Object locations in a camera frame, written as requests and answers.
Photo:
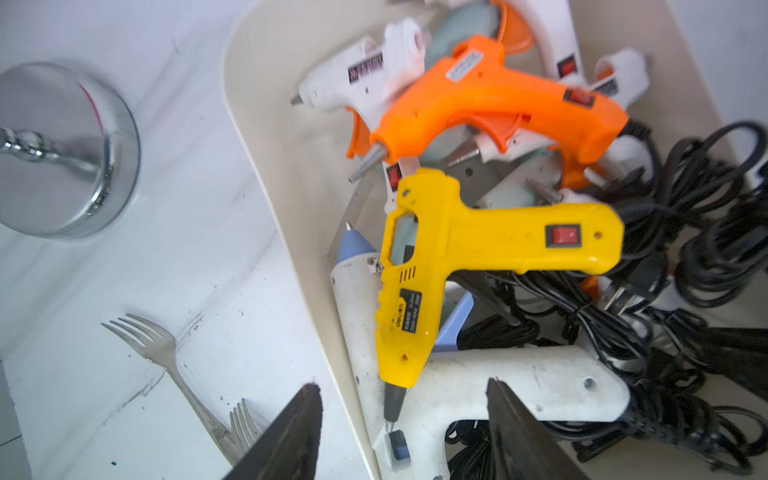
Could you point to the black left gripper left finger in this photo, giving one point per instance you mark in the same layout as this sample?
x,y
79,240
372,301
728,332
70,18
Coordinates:
x,y
289,447

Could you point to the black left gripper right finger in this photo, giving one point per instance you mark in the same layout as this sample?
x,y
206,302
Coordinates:
x,y
522,448

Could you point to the white Greeler glue gun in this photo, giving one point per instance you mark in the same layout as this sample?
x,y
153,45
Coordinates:
x,y
554,383

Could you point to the yellow glue gun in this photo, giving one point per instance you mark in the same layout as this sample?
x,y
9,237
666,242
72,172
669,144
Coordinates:
x,y
432,234

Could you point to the cream storage tray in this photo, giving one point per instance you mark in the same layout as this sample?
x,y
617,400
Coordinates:
x,y
708,67

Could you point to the white glue gun orange trigger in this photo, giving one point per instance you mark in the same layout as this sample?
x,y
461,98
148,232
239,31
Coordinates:
x,y
366,78

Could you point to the large mint glue gun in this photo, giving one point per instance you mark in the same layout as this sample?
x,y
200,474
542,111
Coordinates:
x,y
475,18

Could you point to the metal fork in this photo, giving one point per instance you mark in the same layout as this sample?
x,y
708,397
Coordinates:
x,y
157,345
244,429

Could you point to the chrome cup rack stand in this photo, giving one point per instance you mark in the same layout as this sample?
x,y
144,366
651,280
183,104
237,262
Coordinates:
x,y
70,152

